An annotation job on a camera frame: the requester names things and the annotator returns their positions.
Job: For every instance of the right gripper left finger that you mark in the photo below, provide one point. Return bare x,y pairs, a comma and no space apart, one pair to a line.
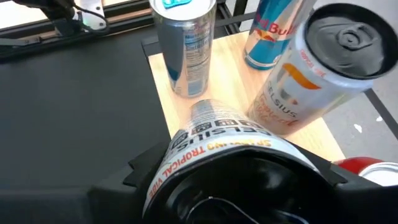
118,202

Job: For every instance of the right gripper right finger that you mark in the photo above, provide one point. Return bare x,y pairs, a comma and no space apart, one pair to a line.
357,205

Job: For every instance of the red Coke Zero can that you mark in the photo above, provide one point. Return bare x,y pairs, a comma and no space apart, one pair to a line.
357,165

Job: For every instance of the white Celsius can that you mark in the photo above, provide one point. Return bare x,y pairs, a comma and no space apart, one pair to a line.
217,124
295,93

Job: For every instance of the blue silver Red Bull can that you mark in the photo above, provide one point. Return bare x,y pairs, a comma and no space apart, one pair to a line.
267,46
186,46

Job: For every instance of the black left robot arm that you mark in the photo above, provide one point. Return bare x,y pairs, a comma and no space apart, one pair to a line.
59,9

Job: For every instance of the black table mat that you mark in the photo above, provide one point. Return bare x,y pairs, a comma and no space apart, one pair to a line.
77,124

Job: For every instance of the wooden shelf with black frame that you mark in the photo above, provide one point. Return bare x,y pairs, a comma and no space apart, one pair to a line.
230,77

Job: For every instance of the black aluminium table frame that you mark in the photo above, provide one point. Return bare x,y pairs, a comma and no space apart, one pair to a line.
124,21

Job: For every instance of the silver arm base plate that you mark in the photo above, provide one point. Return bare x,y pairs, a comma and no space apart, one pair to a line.
93,18

